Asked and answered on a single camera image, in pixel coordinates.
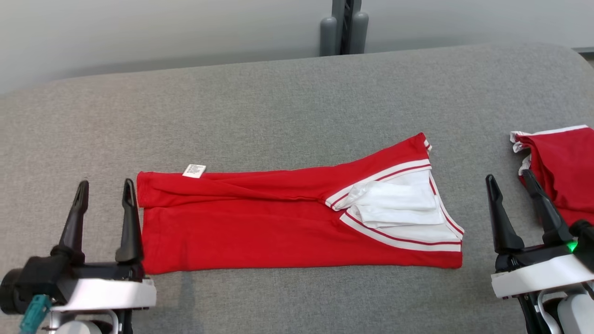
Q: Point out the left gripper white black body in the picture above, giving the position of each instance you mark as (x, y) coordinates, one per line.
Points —
(106, 294)

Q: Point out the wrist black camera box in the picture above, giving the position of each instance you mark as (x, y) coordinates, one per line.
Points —
(585, 241)
(28, 283)

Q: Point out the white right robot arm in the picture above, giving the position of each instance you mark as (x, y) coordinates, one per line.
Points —
(577, 315)

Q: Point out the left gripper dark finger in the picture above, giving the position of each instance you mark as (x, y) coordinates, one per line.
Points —
(131, 232)
(74, 232)

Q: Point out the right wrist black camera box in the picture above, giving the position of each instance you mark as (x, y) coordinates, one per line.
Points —
(585, 241)

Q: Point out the red basketball jersey white trim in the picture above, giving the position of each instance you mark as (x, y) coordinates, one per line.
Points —
(566, 167)
(255, 232)

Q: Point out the grey metal partition post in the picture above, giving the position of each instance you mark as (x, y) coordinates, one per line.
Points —
(338, 7)

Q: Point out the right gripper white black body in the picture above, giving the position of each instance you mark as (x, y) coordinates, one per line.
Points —
(533, 276)

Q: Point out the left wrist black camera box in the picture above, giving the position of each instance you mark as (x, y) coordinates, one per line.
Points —
(28, 283)

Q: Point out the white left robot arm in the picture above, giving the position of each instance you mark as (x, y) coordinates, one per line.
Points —
(79, 327)

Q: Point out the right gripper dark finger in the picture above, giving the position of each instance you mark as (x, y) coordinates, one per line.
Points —
(503, 232)
(552, 227)

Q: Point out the grey baseboard rail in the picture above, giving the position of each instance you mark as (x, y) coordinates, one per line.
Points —
(585, 50)

